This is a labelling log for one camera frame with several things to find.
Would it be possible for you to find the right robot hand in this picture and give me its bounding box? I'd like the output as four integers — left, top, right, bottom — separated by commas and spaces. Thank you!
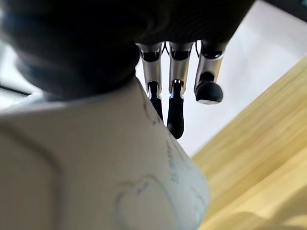
0, 0, 255, 140

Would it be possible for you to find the white slipper with blue print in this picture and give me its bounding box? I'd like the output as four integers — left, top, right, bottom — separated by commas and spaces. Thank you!
0, 69, 211, 230

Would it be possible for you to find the light wooden shoe rack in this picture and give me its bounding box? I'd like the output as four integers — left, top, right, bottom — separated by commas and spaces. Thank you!
191, 55, 307, 230

